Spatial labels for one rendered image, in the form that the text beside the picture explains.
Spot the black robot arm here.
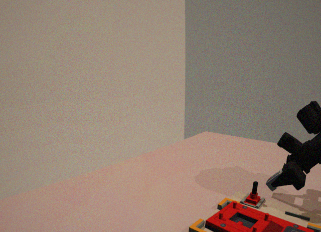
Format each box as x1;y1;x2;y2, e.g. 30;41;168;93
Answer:
277;101;321;160

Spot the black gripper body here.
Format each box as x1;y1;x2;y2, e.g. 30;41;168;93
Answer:
282;140;321;190

